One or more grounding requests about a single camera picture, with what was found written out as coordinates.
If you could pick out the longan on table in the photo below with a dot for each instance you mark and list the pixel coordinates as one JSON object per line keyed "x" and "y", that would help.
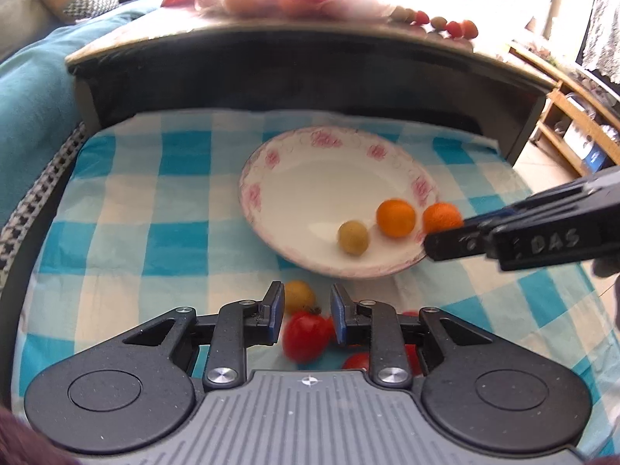
{"x": 439, "y": 23}
{"x": 411, "y": 16}
{"x": 400, "y": 15}

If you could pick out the wooden shelf unit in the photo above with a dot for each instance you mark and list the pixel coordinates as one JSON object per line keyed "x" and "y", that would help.
{"x": 579, "y": 119}

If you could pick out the orange mandarin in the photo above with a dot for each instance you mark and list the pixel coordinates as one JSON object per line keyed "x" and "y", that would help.
{"x": 441, "y": 217}
{"x": 395, "y": 218}

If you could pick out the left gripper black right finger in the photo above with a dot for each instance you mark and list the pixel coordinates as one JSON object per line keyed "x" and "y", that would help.
{"x": 394, "y": 340}

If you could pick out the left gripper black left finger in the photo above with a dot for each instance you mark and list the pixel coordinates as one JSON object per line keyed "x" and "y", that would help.
{"x": 236, "y": 327}

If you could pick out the dark coffee table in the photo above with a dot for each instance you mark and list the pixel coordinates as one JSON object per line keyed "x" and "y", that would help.
{"x": 176, "y": 59}

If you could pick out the yellow loquat fruit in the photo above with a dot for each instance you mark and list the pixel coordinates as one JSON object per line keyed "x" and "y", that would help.
{"x": 299, "y": 297}

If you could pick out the tan longan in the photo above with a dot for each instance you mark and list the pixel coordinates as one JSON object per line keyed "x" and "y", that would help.
{"x": 353, "y": 238}

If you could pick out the red tomato on table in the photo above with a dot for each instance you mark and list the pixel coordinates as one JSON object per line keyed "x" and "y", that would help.
{"x": 454, "y": 29}

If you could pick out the teal sofa blanket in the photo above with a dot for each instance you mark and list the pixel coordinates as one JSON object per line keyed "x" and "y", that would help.
{"x": 38, "y": 107}

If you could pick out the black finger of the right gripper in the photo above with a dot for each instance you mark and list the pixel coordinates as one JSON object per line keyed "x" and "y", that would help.
{"x": 485, "y": 217}
{"x": 464, "y": 242}

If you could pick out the houndstooth stool edge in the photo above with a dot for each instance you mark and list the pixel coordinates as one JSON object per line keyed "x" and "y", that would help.
{"x": 22, "y": 219}

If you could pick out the blue white checkered cloth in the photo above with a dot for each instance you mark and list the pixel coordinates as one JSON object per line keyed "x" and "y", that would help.
{"x": 150, "y": 220}

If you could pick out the orange-red fruit table end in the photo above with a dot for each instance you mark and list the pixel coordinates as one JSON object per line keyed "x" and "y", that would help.
{"x": 469, "y": 30}

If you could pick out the red tomato with stem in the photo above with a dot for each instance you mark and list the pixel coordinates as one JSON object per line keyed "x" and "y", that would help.
{"x": 306, "y": 337}

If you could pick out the white plate pink flowers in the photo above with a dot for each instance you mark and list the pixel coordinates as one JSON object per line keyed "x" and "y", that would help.
{"x": 298, "y": 188}

